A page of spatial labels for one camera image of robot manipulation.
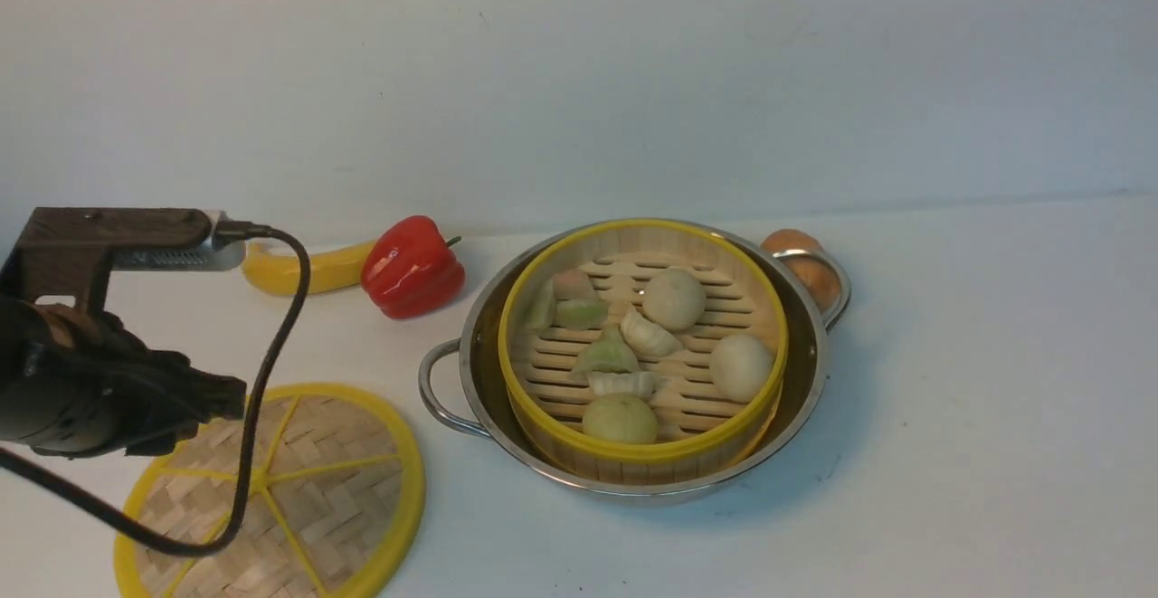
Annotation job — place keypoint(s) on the brown onion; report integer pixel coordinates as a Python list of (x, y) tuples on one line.
[(819, 279)]

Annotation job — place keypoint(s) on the yellow banana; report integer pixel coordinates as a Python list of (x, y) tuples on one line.
[(279, 274)]

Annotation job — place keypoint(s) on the green dumpling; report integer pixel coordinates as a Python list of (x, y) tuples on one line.
[(581, 314), (609, 353)]

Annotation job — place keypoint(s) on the stainless steel pot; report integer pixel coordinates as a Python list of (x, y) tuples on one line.
[(494, 418)]

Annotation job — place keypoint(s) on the white round bun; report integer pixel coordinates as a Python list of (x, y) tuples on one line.
[(674, 299)]

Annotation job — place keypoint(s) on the white bun at right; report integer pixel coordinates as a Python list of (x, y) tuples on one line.
[(740, 366)]

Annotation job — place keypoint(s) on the pink dumpling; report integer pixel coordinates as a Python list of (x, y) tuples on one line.
[(573, 284)]

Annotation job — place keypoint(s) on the yellow woven bamboo steamer lid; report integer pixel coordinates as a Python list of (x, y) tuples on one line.
[(335, 503)]

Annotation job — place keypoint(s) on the red bell pepper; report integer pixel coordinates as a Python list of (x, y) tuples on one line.
[(412, 270)]

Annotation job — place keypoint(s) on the wrist camera on brown mount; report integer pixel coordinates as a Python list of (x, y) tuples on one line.
[(72, 251)]

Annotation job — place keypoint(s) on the green dumpling upper left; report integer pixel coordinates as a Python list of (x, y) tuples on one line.
[(581, 314)]

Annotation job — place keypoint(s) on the white pleated dumpling centre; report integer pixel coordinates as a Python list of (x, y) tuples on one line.
[(647, 339)]

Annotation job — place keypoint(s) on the bamboo steamer basket yellow rim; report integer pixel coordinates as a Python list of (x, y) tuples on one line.
[(700, 430)]

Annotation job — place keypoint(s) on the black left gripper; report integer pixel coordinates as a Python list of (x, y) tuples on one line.
[(79, 386)]

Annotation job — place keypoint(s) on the green dumpling centre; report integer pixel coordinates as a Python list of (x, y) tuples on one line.
[(609, 353)]

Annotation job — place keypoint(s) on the pale bun at front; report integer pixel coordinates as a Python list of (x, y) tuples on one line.
[(622, 418)]

